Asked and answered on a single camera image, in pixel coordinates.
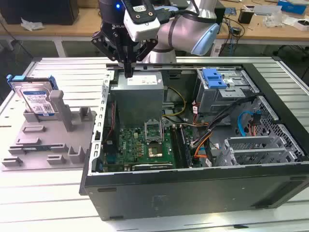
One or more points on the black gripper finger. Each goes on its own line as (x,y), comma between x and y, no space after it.
(103,43)
(146,49)

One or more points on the hard disk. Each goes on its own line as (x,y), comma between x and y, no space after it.
(36,96)

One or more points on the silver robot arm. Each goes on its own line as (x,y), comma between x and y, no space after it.
(183,29)

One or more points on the metal disk bay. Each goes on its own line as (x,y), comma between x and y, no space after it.
(260,154)

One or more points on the wooden desk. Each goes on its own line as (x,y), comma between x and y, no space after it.
(84,21)

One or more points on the grey power supply unit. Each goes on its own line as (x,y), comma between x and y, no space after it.
(137,101)

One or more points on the large black box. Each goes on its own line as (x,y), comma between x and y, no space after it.
(36,12)

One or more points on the blue plastic cage latch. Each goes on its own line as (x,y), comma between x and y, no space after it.
(213,79)

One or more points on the crumpled white paper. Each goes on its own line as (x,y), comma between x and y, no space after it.
(31,25)

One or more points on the metal drive cage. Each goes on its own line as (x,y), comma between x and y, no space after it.
(217,99)

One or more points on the green motherboard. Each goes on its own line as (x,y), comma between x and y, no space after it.
(130,145)

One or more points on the CPU socket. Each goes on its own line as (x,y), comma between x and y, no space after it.
(155,151)

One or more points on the brown and black box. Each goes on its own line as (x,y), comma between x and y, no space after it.
(245,16)

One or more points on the grey parts rack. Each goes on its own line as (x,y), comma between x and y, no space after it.
(48,140)

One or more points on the black graphics card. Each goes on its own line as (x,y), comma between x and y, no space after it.
(152,166)

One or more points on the green RAM stick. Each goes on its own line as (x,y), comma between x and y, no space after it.
(36,147)

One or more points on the white flat tray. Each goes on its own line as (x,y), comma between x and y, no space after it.
(268,10)

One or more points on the clear plastic bag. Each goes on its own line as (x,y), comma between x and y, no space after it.
(272,19)

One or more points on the black PC case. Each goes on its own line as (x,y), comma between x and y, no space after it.
(193,193)

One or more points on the blue cardboard box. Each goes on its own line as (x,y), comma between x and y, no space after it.
(292,7)

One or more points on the small white box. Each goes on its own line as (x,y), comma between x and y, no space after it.
(301,25)

